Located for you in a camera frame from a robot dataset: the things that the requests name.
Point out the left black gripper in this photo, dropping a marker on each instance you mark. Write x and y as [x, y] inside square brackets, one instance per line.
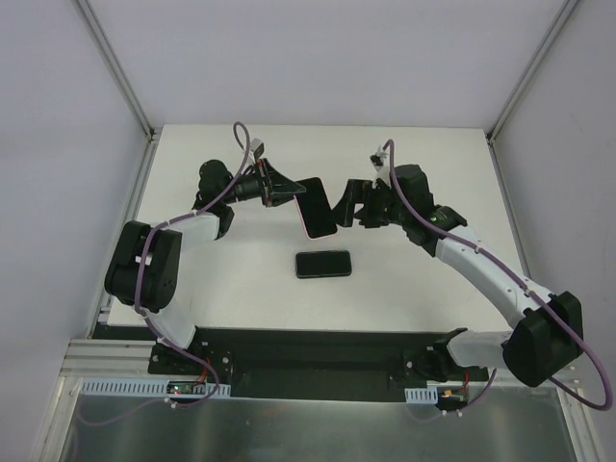
[265, 183]

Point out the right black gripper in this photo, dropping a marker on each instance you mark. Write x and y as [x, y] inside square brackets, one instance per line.
[367, 203]

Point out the pink phone case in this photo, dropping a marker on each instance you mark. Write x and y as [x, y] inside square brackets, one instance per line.
[313, 226]

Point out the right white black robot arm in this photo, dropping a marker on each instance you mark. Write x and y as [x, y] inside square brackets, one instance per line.
[543, 326]

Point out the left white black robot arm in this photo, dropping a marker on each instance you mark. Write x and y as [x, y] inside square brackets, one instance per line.
[144, 268]

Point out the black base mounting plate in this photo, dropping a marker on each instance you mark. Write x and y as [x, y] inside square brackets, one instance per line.
[433, 361]

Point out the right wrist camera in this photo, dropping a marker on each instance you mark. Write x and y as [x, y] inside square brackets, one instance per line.
[381, 165]

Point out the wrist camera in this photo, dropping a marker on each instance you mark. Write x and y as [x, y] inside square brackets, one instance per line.
[381, 165]
[257, 148]

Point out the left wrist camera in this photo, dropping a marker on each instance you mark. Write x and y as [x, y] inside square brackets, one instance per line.
[257, 148]

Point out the left aluminium frame post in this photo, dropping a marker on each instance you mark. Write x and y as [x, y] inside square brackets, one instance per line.
[110, 59]

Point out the aluminium frame post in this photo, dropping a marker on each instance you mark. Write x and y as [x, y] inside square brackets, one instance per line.
[110, 59]
[558, 25]

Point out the right white cable duct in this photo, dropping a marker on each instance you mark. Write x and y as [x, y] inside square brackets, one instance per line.
[427, 395]

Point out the white cable duct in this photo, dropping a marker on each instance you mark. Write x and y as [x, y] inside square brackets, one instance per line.
[427, 395]
[152, 388]

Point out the left white cable duct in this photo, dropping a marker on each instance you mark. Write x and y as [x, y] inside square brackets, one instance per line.
[152, 388]

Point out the aluminium frame front rail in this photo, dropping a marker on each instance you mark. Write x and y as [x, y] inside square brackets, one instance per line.
[115, 358]

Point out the right aluminium frame post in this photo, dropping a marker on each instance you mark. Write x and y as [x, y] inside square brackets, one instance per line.
[558, 25]

